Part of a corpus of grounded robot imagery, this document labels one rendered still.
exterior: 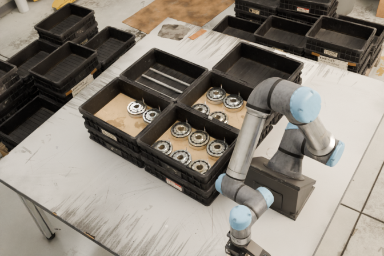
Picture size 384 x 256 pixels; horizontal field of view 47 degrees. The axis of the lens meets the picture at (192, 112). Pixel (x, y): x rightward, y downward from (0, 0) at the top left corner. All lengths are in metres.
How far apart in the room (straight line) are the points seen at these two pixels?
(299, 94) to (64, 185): 1.28
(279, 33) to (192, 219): 1.97
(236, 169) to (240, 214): 0.18
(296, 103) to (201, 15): 3.14
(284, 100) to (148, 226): 0.89
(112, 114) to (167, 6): 2.55
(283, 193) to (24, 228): 1.81
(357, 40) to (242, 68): 1.13
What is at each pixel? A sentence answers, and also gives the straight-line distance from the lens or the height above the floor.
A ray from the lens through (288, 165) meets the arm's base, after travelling 1.94.
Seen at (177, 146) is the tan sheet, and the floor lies 0.83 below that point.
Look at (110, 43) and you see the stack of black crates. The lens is 3.69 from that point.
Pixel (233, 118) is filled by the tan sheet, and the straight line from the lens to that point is 2.23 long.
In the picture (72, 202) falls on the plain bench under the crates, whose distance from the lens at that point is 2.22.
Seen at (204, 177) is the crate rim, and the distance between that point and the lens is 1.87.
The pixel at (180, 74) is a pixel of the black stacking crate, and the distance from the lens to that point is 2.52.
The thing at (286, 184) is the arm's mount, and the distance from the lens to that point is 1.86.
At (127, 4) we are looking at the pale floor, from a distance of 4.91.
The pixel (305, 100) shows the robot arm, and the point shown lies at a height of 1.40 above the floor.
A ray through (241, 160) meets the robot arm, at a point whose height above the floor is 1.15.
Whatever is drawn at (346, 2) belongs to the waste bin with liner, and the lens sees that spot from 4.43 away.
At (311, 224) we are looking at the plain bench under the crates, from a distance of 2.04.
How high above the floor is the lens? 2.42
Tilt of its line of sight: 44 degrees down
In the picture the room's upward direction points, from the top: 7 degrees counter-clockwise
